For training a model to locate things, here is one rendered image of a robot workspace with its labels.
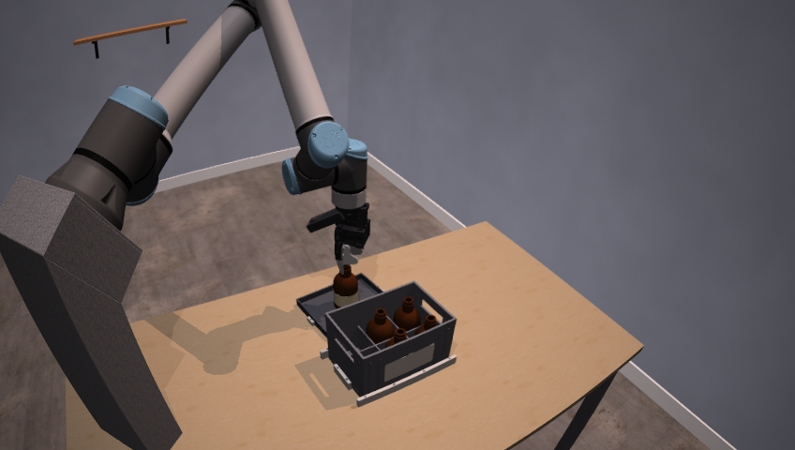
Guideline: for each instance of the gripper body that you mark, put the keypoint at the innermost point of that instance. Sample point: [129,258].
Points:
[354,225]

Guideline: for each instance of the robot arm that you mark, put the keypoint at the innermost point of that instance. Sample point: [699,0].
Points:
[132,131]

